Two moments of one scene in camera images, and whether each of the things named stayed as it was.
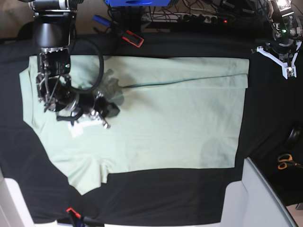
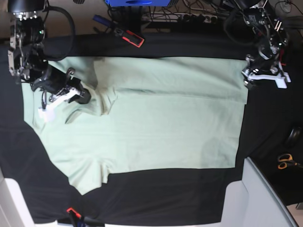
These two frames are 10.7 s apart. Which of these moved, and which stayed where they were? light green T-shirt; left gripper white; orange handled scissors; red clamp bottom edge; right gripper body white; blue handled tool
Moved: right gripper body white; left gripper white
Stayed: red clamp bottom edge; light green T-shirt; blue handled tool; orange handled scissors
